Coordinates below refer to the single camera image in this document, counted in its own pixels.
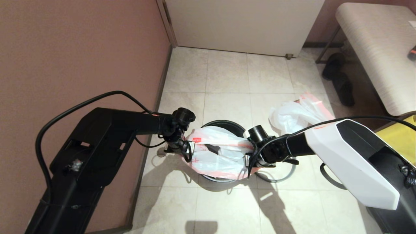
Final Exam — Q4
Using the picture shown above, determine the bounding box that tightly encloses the black slipper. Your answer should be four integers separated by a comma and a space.
331, 71, 355, 107
322, 52, 346, 80

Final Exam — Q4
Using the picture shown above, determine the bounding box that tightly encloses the beige door frame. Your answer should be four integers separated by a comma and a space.
157, 0, 178, 48

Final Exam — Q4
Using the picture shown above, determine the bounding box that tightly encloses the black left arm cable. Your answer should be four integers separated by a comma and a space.
35, 91, 193, 234

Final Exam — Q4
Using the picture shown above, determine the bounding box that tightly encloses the used white red-print trash bag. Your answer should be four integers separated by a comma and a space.
269, 92, 336, 135

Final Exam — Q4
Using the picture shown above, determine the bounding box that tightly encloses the beige wood-grain bench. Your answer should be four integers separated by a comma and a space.
335, 3, 416, 117

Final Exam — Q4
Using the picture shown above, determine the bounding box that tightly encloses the grey metal bench leg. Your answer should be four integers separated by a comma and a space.
315, 25, 342, 64

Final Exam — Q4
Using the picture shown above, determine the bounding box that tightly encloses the white door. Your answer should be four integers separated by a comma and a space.
164, 0, 325, 58

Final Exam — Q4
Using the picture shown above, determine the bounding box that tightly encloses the new white red-print plastic bag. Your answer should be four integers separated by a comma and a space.
182, 126, 261, 180

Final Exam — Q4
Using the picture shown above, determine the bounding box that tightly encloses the yellow fabric bag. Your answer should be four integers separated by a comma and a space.
374, 115, 416, 163

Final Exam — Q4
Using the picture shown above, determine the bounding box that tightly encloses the grey bin retaining ring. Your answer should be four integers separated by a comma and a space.
255, 159, 298, 183

